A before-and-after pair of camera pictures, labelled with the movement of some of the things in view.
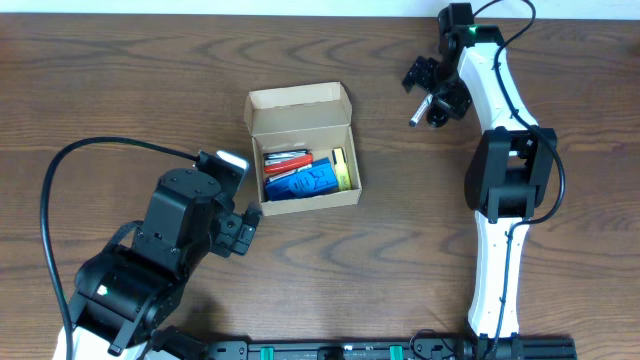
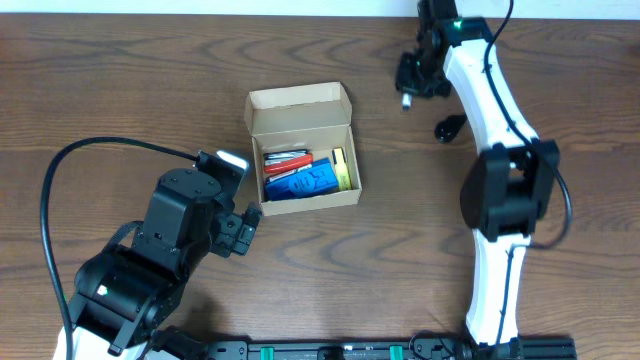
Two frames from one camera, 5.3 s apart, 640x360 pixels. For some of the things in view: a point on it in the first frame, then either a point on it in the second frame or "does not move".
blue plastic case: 319,178 does not move
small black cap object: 437,115 to 445,130
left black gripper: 236,230 does not move
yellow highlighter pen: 343,174 does not move
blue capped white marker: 280,175 does not move
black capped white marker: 421,110 to 406,101
